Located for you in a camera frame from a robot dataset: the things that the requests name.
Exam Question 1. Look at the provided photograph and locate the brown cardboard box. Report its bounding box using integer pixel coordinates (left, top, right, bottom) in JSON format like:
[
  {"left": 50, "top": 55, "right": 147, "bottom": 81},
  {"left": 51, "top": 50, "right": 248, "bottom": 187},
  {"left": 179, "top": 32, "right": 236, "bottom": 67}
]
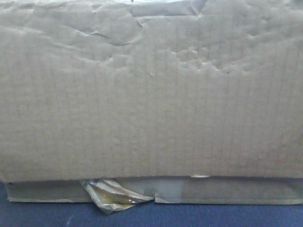
[{"left": 0, "top": 0, "right": 303, "bottom": 205}]

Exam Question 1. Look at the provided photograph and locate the torn clear packing tape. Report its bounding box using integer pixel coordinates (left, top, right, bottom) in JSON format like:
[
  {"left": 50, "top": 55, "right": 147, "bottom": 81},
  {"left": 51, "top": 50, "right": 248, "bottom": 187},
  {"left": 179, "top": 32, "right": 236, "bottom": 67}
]
[{"left": 80, "top": 179, "right": 155, "bottom": 214}]

